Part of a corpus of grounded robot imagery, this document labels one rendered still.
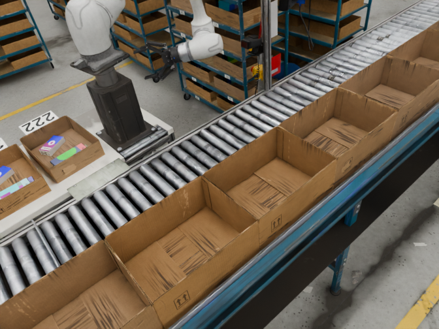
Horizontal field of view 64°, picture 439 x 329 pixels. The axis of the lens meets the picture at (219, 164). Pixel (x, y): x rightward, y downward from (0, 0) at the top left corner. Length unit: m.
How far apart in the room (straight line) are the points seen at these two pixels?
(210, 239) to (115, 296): 0.36
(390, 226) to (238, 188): 1.35
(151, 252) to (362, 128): 1.06
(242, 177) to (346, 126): 0.57
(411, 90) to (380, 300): 1.12
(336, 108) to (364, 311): 1.09
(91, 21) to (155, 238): 0.99
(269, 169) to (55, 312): 0.92
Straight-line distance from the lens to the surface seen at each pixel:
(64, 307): 1.31
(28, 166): 2.13
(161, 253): 1.28
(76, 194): 1.83
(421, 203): 2.72
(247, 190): 1.42
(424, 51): 2.38
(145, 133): 2.03
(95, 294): 1.28
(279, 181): 1.44
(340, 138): 1.66
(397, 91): 2.03
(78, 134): 2.21
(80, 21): 1.76
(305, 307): 2.13
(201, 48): 1.74
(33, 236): 1.76
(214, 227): 1.31
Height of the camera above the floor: 1.92
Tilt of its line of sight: 42 degrees down
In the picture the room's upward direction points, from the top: 8 degrees counter-clockwise
